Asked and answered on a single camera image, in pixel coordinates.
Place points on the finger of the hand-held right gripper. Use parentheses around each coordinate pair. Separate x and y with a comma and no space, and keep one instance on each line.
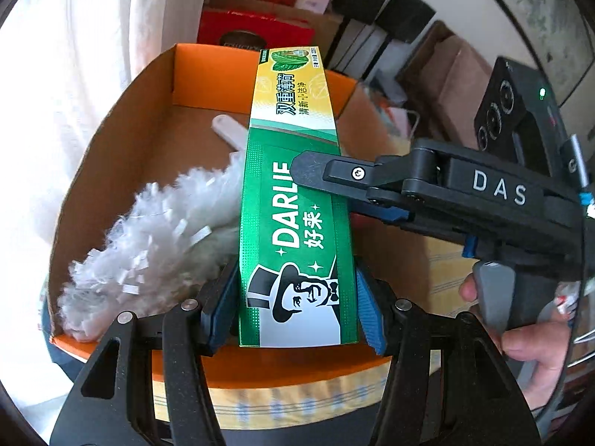
(393,215)
(325,172)

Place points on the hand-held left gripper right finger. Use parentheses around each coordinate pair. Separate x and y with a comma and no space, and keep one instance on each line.
(369,306)

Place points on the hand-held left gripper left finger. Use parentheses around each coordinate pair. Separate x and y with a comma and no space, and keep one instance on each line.
(223,302)

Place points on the green toothpaste box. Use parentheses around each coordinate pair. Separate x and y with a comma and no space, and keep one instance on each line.
(293,241)

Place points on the white fluffy duster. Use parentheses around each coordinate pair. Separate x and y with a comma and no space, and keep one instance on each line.
(162,241)

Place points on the red and white lint brush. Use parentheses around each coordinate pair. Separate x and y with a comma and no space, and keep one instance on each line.
(227,128)

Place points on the orange cardboard box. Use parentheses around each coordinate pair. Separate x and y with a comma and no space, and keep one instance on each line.
(204,74)

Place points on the person's right hand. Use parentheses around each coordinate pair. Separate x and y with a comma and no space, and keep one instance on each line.
(530,348)

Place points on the large brown sofa cushion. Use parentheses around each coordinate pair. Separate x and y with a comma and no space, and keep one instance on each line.
(465,83)

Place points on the yellow checked tablecloth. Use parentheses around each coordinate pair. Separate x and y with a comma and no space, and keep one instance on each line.
(297,404)

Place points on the large brown cardboard box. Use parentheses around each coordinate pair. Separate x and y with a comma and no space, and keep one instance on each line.
(323,28)

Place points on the brown sofa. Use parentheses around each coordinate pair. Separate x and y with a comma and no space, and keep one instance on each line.
(427,55)

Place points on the red gift box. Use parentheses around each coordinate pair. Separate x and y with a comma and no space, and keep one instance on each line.
(251,30)

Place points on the framed ink painting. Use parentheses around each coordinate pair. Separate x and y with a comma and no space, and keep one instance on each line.
(544,23)

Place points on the white curtain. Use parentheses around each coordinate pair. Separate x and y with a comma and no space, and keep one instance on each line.
(93,55)

